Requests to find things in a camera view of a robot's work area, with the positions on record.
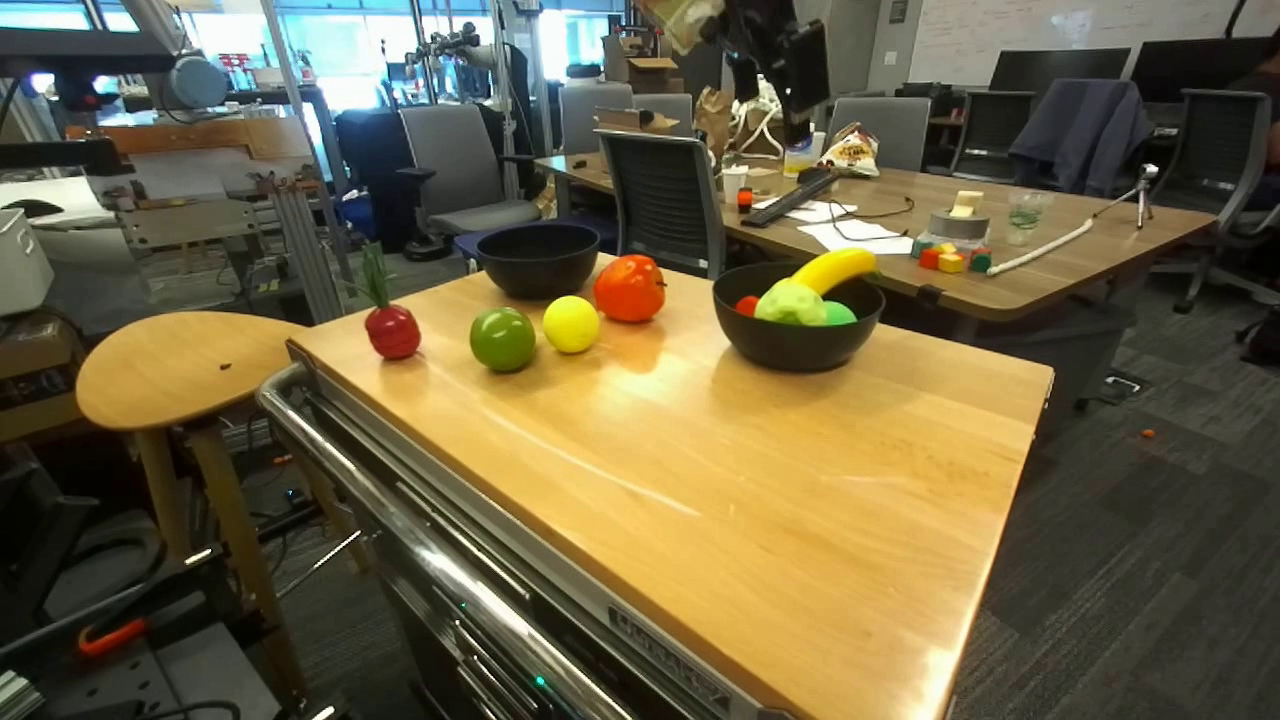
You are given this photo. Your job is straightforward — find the orange plastic bell pepper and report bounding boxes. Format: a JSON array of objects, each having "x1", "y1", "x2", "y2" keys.
[{"x1": 588, "y1": 251, "x2": 669, "y2": 330}]

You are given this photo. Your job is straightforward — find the yellow round plastic fruit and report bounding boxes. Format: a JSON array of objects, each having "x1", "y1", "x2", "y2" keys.
[{"x1": 540, "y1": 292, "x2": 607, "y2": 362}]

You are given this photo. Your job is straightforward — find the black plastic bowl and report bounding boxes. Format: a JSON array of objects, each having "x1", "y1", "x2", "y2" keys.
[
  {"x1": 474, "y1": 221, "x2": 602, "y2": 304},
  {"x1": 712, "y1": 258, "x2": 886, "y2": 376}
]

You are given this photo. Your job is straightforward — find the green apple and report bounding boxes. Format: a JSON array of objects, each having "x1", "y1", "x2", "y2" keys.
[{"x1": 465, "y1": 304, "x2": 540, "y2": 376}]

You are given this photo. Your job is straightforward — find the yellow plastic banana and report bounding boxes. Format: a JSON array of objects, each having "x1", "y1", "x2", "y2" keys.
[{"x1": 791, "y1": 243, "x2": 878, "y2": 301}]

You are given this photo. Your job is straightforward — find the red radish with green leaves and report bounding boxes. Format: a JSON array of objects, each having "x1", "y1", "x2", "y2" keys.
[{"x1": 357, "y1": 243, "x2": 424, "y2": 364}]

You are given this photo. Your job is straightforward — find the pale yellow-green plastic fruit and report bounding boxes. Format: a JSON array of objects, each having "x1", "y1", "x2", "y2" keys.
[{"x1": 751, "y1": 277, "x2": 823, "y2": 330}]

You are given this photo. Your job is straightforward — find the black long bar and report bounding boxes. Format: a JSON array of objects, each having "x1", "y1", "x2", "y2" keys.
[{"x1": 740, "y1": 160, "x2": 847, "y2": 233}]

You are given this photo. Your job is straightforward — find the grey office chair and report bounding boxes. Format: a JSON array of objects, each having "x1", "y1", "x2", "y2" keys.
[
  {"x1": 395, "y1": 99, "x2": 544, "y2": 258},
  {"x1": 557, "y1": 79, "x2": 634, "y2": 158},
  {"x1": 829, "y1": 92, "x2": 935, "y2": 175}
]

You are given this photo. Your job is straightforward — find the white paper sheet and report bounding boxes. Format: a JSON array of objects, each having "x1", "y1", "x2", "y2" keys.
[{"x1": 796, "y1": 195, "x2": 919, "y2": 261}]

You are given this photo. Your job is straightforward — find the wooden top tool cart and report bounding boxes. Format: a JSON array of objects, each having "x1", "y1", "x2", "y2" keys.
[{"x1": 255, "y1": 251, "x2": 1061, "y2": 720}]

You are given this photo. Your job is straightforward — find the beige crumpled object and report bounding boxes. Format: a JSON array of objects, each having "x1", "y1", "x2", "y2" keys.
[{"x1": 818, "y1": 130, "x2": 884, "y2": 182}]

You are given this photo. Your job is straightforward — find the coloured toy blocks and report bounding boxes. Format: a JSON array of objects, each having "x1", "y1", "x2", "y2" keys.
[{"x1": 915, "y1": 241, "x2": 997, "y2": 281}]

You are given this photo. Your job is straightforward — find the dark blue chair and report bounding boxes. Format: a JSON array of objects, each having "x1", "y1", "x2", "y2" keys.
[{"x1": 332, "y1": 108, "x2": 409, "y2": 243}]

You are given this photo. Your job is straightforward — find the clear plastic container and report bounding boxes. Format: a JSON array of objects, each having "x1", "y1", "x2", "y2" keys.
[{"x1": 929, "y1": 190, "x2": 992, "y2": 250}]

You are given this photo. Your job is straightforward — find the white thin stick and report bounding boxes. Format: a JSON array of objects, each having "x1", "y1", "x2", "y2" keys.
[{"x1": 984, "y1": 211, "x2": 1113, "y2": 281}]

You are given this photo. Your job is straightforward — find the black office chair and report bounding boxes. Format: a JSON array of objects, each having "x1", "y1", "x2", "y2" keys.
[
  {"x1": 1150, "y1": 86, "x2": 1277, "y2": 317},
  {"x1": 955, "y1": 89, "x2": 1045, "y2": 175}
]

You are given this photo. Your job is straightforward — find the round wooden stool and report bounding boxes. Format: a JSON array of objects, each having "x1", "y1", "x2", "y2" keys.
[{"x1": 70, "y1": 314, "x2": 317, "y2": 697}]

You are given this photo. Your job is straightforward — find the chair with dark jacket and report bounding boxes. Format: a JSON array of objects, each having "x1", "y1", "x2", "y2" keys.
[{"x1": 1009, "y1": 77, "x2": 1150, "y2": 195}]

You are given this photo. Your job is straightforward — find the black computer monitor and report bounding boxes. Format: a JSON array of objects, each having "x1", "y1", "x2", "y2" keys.
[
  {"x1": 987, "y1": 45, "x2": 1134, "y2": 96},
  {"x1": 1132, "y1": 37, "x2": 1270, "y2": 105}
]

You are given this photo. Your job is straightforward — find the grey round lamp head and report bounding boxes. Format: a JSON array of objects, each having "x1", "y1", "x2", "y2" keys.
[{"x1": 167, "y1": 54, "x2": 233, "y2": 114}]

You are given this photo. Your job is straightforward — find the small silver tripod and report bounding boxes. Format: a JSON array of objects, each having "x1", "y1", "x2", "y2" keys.
[{"x1": 1117, "y1": 160, "x2": 1162, "y2": 233}]

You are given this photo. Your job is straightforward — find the black clamp with orange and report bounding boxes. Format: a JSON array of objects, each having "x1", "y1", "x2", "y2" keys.
[{"x1": 70, "y1": 614, "x2": 157, "y2": 663}]

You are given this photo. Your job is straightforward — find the white box device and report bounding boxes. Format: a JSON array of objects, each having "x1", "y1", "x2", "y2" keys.
[{"x1": 0, "y1": 205, "x2": 60, "y2": 320}]

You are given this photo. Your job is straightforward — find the metal cart handle bar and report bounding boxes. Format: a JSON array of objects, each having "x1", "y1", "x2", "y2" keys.
[{"x1": 255, "y1": 364, "x2": 634, "y2": 720}]

